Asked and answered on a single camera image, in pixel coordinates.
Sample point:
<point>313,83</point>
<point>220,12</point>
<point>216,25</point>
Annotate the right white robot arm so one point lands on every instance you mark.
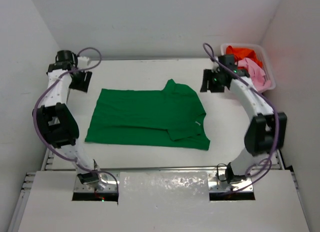
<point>267,127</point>

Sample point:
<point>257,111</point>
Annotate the metal base plate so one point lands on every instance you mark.
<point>217,185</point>
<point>97,181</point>

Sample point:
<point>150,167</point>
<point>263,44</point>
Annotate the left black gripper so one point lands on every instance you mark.
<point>83,86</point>

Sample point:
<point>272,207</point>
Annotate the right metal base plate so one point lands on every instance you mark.
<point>217,185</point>

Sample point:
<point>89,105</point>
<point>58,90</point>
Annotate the orange t shirt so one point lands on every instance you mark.
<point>241,53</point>

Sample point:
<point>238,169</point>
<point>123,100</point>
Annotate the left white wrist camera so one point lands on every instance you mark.
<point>83,61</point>

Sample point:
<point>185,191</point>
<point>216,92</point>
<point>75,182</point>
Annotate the green t shirt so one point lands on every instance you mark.
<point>171,117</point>

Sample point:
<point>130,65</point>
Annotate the white front cover panel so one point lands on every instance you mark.
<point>162,202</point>

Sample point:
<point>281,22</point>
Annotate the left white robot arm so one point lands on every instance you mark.
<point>53,121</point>

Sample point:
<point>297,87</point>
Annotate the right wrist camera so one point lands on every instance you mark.
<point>228,61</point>

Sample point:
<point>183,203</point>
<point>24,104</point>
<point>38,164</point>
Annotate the white plastic basket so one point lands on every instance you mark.
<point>261,55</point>

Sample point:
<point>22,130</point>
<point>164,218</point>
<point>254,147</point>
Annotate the pink t shirt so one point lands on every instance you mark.
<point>257,74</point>

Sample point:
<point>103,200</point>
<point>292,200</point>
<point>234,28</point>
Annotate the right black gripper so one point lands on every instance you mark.
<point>208,75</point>

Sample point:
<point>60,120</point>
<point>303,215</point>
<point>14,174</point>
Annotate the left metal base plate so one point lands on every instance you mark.
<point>97,181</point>

